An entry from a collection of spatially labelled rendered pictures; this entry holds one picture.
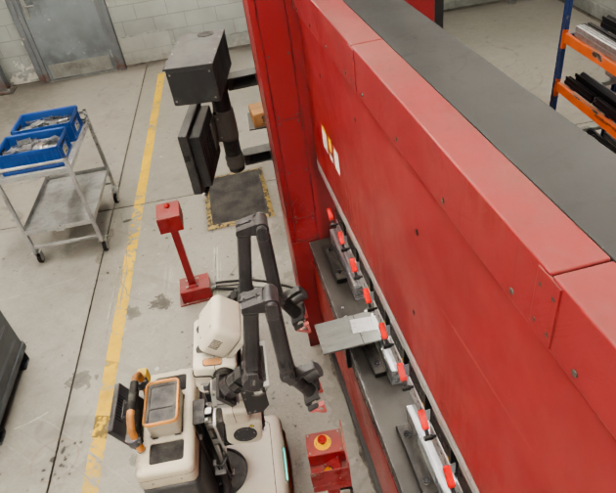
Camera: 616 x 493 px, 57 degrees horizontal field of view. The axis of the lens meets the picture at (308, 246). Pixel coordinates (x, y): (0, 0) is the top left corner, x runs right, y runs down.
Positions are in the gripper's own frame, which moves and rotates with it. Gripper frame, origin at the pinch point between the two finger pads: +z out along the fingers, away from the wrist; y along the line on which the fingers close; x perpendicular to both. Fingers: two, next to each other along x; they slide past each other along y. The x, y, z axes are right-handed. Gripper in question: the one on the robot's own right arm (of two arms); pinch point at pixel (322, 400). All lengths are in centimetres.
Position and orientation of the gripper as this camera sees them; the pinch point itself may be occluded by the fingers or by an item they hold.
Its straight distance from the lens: 234.6
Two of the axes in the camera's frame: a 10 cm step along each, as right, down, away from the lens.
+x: -8.2, 5.1, 2.5
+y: -1.4, -6.1, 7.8
